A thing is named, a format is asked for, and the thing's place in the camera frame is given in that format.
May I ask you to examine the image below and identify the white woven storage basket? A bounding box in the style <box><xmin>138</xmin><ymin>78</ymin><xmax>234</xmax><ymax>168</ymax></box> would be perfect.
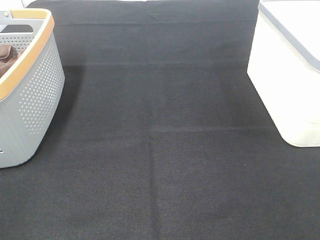
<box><xmin>247</xmin><ymin>0</ymin><xmax>320</xmax><ymax>147</ymax></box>

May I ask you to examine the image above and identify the black table cloth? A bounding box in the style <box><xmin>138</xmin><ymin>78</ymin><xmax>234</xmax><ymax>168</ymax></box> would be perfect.
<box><xmin>0</xmin><ymin>0</ymin><xmax>320</xmax><ymax>240</ymax></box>

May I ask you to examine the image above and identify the grey perforated laundry basket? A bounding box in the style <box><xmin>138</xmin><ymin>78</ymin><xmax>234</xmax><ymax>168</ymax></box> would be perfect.
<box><xmin>0</xmin><ymin>8</ymin><xmax>65</xmax><ymax>168</ymax></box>

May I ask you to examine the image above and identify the brown microfibre towel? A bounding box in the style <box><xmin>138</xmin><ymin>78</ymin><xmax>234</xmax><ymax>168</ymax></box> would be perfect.
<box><xmin>0</xmin><ymin>44</ymin><xmax>25</xmax><ymax>77</ymax></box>

